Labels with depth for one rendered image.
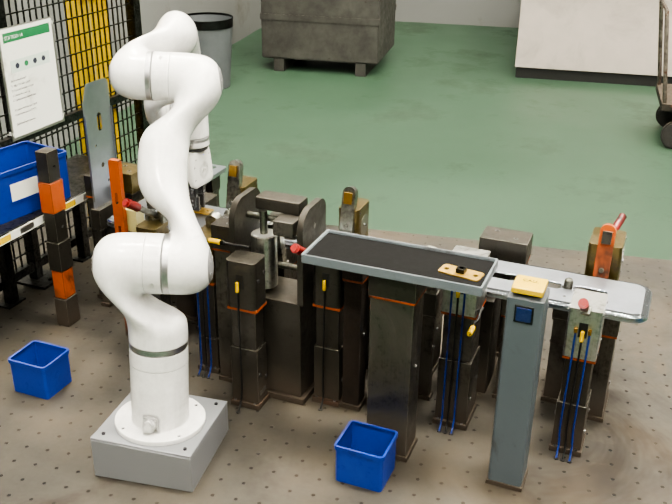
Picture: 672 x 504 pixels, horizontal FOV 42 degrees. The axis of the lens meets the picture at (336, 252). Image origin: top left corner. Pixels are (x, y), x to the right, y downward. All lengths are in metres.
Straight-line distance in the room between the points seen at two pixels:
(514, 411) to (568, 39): 6.60
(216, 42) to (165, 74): 5.70
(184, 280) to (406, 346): 0.46
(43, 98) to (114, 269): 1.06
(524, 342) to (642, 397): 0.62
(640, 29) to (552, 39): 0.74
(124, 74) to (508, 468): 1.12
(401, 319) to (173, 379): 0.48
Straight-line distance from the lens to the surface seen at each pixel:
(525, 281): 1.69
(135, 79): 1.82
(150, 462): 1.86
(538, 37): 8.19
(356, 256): 1.74
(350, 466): 1.84
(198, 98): 1.78
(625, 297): 2.04
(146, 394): 1.83
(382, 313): 1.76
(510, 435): 1.82
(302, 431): 2.01
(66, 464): 1.99
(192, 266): 1.69
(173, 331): 1.76
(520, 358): 1.72
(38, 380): 2.19
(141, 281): 1.71
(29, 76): 2.63
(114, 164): 2.21
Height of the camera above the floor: 1.90
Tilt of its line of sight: 25 degrees down
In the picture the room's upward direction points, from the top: 1 degrees clockwise
